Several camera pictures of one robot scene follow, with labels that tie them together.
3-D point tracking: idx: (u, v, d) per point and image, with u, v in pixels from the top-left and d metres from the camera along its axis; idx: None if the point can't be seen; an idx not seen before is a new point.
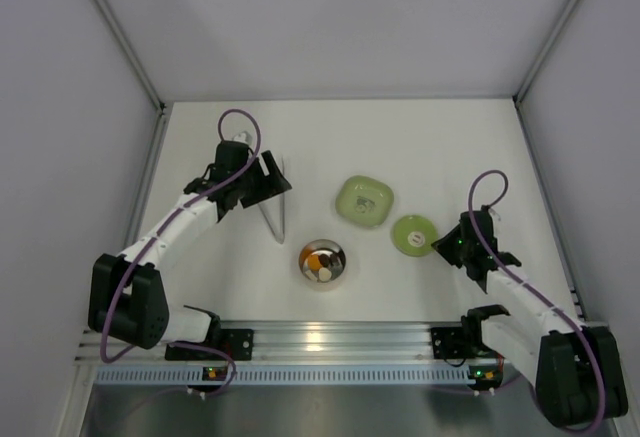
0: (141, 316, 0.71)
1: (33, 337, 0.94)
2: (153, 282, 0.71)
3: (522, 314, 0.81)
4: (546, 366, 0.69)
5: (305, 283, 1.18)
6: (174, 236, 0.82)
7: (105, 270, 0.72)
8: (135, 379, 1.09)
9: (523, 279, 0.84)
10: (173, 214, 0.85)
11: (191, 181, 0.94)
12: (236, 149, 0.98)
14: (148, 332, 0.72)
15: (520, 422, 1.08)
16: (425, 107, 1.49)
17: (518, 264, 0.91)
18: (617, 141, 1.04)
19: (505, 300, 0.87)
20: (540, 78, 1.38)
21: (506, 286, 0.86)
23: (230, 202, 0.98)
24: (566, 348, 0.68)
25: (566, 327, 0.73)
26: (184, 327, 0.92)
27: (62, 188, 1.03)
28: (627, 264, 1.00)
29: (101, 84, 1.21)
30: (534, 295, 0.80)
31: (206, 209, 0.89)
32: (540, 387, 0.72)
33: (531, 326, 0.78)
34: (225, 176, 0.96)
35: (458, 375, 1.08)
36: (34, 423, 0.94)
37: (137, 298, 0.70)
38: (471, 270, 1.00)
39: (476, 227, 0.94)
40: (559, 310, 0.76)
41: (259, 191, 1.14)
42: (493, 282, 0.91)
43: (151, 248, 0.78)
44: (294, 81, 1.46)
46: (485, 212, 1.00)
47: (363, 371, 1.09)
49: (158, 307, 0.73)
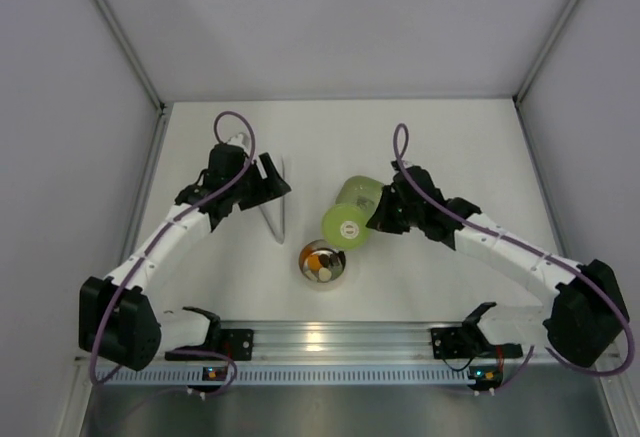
0: (131, 340, 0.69)
1: (33, 337, 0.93)
2: (140, 307, 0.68)
3: (508, 268, 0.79)
4: (565, 320, 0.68)
5: (305, 283, 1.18)
6: (163, 253, 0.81)
7: (93, 293, 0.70)
8: (136, 379, 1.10)
9: (497, 231, 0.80)
10: (162, 230, 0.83)
11: (184, 190, 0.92)
12: (230, 154, 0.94)
14: (138, 353, 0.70)
15: (520, 422, 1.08)
16: (424, 107, 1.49)
17: (478, 211, 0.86)
18: (617, 142, 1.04)
19: (482, 255, 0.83)
20: (540, 78, 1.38)
21: (483, 243, 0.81)
23: (224, 210, 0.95)
24: (581, 299, 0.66)
25: (567, 274, 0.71)
26: (181, 332, 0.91)
27: (62, 188, 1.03)
28: (628, 265, 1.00)
29: (100, 83, 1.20)
30: (518, 247, 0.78)
31: (198, 222, 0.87)
32: (555, 339, 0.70)
33: (529, 282, 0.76)
34: (220, 184, 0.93)
35: (458, 376, 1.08)
36: (34, 423, 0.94)
37: (124, 323, 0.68)
38: (432, 232, 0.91)
39: (413, 183, 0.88)
40: (553, 258, 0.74)
41: (256, 194, 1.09)
42: (462, 241, 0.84)
43: (139, 269, 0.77)
44: (294, 81, 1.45)
46: (418, 169, 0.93)
47: (363, 370, 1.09)
49: (149, 327, 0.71)
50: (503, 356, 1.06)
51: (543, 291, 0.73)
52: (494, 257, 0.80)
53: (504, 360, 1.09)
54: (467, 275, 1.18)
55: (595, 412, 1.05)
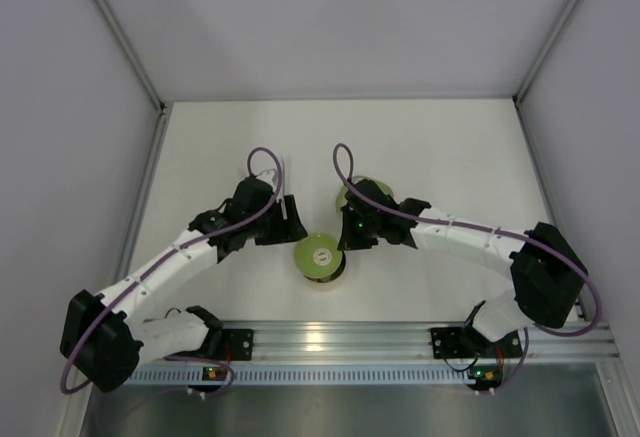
0: (103, 364, 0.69)
1: (33, 337, 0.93)
2: (119, 335, 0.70)
3: (466, 251, 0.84)
4: (527, 286, 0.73)
5: (305, 283, 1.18)
6: (159, 281, 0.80)
7: (82, 309, 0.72)
8: (136, 379, 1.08)
9: (448, 219, 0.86)
10: (166, 256, 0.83)
11: (199, 216, 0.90)
12: (256, 190, 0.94)
14: (108, 376, 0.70)
15: (519, 422, 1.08)
16: (424, 107, 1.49)
17: (428, 207, 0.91)
18: (617, 142, 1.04)
19: (440, 244, 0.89)
20: (539, 78, 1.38)
21: (437, 233, 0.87)
23: (234, 244, 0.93)
24: (535, 262, 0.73)
25: (517, 243, 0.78)
26: (171, 342, 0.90)
27: (62, 188, 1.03)
28: (628, 265, 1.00)
29: (101, 84, 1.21)
30: (469, 229, 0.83)
31: (204, 253, 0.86)
32: (525, 307, 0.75)
33: (486, 259, 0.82)
34: (241, 216, 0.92)
35: (458, 376, 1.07)
36: (33, 424, 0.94)
37: (99, 347, 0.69)
38: (391, 235, 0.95)
39: (360, 195, 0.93)
40: (501, 230, 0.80)
41: (273, 234, 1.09)
42: (420, 236, 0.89)
43: (130, 294, 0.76)
44: (294, 82, 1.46)
46: (366, 181, 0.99)
47: (363, 371, 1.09)
49: (126, 357, 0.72)
50: (503, 356, 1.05)
51: (502, 265, 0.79)
52: (450, 244, 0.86)
53: (504, 360, 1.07)
54: (467, 274, 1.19)
55: (595, 411, 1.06)
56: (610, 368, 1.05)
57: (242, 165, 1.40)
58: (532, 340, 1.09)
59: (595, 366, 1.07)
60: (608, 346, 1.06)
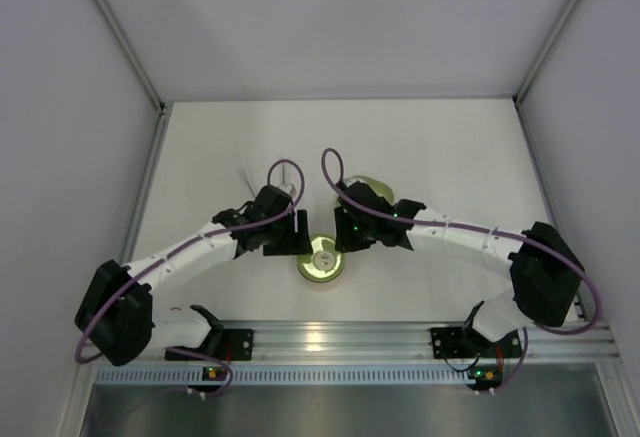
0: (121, 334, 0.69)
1: (33, 336, 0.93)
2: (143, 306, 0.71)
3: (464, 252, 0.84)
4: (527, 286, 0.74)
5: (305, 283, 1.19)
6: (183, 262, 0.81)
7: (106, 277, 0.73)
8: (134, 379, 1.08)
9: (444, 221, 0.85)
10: (189, 241, 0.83)
11: (223, 211, 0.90)
12: (278, 195, 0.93)
14: (123, 349, 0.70)
15: (520, 422, 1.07)
16: (422, 106, 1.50)
17: (423, 207, 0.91)
18: (617, 140, 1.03)
19: (437, 246, 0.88)
20: (539, 78, 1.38)
21: (433, 235, 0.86)
23: (252, 243, 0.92)
24: (534, 262, 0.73)
25: (516, 244, 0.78)
26: (172, 336, 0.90)
27: (61, 187, 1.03)
28: (628, 263, 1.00)
29: (101, 83, 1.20)
30: (467, 230, 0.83)
31: (227, 245, 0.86)
32: (525, 307, 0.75)
33: (484, 260, 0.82)
34: (260, 218, 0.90)
35: (458, 376, 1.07)
36: (32, 424, 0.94)
37: (120, 317, 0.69)
38: (387, 239, 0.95)
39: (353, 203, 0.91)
40: (499, 231, 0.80)
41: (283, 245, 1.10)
42: (416, 239, 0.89)
43: (155, 269, 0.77)
44: (294, 82, 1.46)
46: (360, 186, 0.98)
47: (364, 371, 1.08)
49: (142, 332, 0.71)
50: (503, 356, 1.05)
51: (501, 264, 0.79)
52: (446, 245, 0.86)
53: (504, 360, 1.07)
54: (466, 273, 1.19)
55: (596, 411, 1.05)
56: (610, 369, 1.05)
57: (242, 165, 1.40)
58: (532, 340, 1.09)
59: (595, 367, 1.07)
60: (607, 346, 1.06)
